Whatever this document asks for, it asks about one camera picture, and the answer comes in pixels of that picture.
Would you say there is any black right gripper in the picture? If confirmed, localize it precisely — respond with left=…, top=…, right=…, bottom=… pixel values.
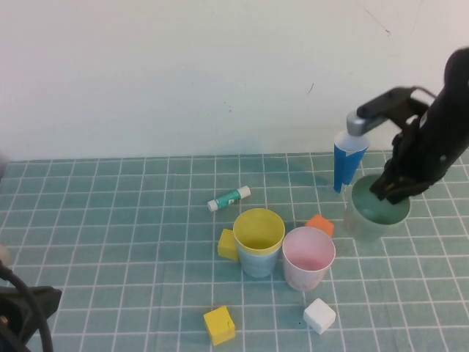
left=368, top=98, right=469, bottom=206

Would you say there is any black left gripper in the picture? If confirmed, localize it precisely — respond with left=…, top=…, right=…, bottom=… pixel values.
left=0, top=285, right=64, bottom=352

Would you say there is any green plastic cup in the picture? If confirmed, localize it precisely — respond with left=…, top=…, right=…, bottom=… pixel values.
left=343, top=174, right=411, bottom=242

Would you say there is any pink plastic cup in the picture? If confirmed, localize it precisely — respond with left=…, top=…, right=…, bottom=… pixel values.
left=281, top=226, right=337, bottom=293

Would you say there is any yellow plastic cup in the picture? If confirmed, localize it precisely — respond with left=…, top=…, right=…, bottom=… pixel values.
left=233, top=208, right=286, bottom=257

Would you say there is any blue paper cone cup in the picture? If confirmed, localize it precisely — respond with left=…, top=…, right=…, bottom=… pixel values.
left=332, top=131, right=370, bottom=194

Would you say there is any orange cube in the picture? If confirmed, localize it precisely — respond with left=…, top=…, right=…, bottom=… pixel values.
left=304, top=214, right=335, bottom=238

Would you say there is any green checked tablecloth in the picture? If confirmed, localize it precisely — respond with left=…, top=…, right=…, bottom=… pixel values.
left=0, top=147, right=469, bottom=352

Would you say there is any white cube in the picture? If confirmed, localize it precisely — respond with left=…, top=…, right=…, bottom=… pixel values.
left=303, top=297, right=337, bottom=335

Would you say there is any blue plastic cup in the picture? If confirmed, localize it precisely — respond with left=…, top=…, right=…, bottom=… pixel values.
left=236, top=240, right=283, bottom=279

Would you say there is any green white glue stick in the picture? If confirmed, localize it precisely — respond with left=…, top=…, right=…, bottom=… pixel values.
left=206, top=185, right=251, bottom=213

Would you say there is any yellow cube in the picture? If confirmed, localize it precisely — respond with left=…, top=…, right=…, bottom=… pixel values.
left=203, top=305, right=235, bottom=346
left=217, top=228, right=240, bottom=262

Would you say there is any thin black cable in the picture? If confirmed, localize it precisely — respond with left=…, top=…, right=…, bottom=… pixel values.
left=0, top=263, right=55, bottom=352

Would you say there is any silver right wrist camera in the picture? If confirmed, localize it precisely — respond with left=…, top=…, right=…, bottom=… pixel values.
left=345, top=109, right=390, bottom=138

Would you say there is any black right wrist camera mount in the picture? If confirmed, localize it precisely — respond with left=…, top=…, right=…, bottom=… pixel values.
left=357, top=86, right=437, bottom=124

